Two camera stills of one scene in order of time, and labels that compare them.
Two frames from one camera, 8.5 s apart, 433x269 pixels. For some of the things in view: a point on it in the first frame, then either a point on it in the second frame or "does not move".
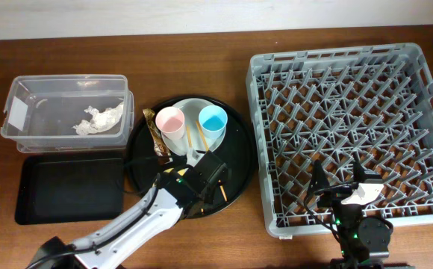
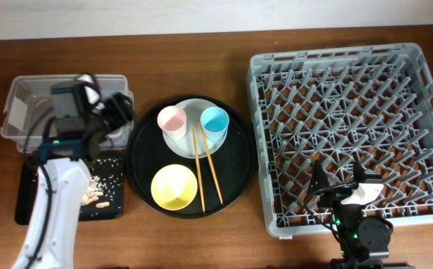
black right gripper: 336,192 does not move
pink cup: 170,122 does not move
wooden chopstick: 190,146 -> 198,176
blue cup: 213,119 does not move
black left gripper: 210,196 -> 119,107
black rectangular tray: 54,189 does not move
